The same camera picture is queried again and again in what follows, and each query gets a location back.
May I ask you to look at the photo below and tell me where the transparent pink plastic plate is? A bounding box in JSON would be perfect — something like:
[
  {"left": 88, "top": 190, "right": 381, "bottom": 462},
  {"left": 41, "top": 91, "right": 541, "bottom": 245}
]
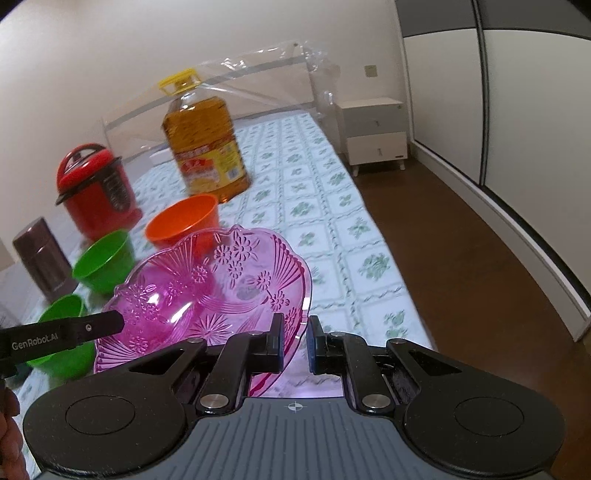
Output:
[{"left": 93, "top": 224, "right": 314, "bottom": 398}]

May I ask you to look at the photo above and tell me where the orange plastic bowl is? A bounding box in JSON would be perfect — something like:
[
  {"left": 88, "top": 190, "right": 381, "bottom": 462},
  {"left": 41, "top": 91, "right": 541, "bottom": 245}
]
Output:
[{"left": 145, "top": 194, "right": 220, "bottom": 250}]

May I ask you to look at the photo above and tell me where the plastic-wrapped white headboard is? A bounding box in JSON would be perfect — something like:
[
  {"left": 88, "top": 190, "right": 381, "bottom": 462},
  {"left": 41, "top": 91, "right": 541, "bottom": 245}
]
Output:
[{"left": 102, "top": 39, "right": 342, "bottom": 162}]

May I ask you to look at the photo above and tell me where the white nightstand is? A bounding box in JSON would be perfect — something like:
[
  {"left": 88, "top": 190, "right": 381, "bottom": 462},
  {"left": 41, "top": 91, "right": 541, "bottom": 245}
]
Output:
[{"left": 335, "top": 98, "right": 409, "bottom": 177}]

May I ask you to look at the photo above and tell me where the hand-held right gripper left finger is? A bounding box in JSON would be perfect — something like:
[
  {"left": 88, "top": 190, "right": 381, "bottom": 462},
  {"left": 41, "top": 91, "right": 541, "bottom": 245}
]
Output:
[{"left": 124, "top": 313, "right": 284, "bottom": 417}]

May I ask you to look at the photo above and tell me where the green floral sheet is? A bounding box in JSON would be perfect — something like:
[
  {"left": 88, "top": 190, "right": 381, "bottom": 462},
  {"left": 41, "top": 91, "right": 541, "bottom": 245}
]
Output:
[{"left": 0, "top": 111, "right": 435, "bottom": 416}]

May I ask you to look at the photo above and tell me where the cooking oil bottle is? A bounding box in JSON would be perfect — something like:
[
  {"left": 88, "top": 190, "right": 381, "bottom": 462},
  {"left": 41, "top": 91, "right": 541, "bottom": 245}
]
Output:
[{"left": 158, "top": 68, "right": 252, "bottom": 204}]

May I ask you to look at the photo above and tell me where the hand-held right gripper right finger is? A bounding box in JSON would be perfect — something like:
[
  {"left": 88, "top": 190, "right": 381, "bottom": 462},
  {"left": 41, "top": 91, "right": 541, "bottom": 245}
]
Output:
[{"left": 307, "top": 315, "right": 462, "bottom": 416}]

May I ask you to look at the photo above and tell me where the green plastic bowl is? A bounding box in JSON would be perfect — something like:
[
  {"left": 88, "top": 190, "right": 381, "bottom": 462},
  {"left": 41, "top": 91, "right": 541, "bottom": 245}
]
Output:
[
  {"left": 26, "top": 294, "right": 95, "bottom": 381},
  {"left": 72, "top": 229, "right": 136, "bottom": 296}
]

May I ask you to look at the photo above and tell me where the person's left hand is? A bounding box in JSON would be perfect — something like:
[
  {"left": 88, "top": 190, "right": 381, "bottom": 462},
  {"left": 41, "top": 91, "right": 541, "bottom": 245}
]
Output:
[{"left": 0, "top": 390, "right": 21, "bottom": 480}]

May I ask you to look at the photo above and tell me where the white grey wardrobe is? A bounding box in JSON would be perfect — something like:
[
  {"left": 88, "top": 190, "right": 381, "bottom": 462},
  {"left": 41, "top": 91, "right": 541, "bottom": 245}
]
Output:
[{"left": 394, "top": 0, "right": 591, "bottom": 340}]

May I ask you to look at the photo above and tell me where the brown insulated jar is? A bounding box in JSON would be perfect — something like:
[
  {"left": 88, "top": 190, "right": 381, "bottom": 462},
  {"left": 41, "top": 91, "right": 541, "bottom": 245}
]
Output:
[{"left": 12, "top": 217, "right": 79, "bottom": 303}]

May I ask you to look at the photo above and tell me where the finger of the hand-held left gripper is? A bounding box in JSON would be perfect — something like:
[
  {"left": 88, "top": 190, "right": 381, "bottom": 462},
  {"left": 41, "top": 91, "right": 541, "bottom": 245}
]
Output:
[{"left": 68, "top": 310, "right": 125, "bottom": 346}]

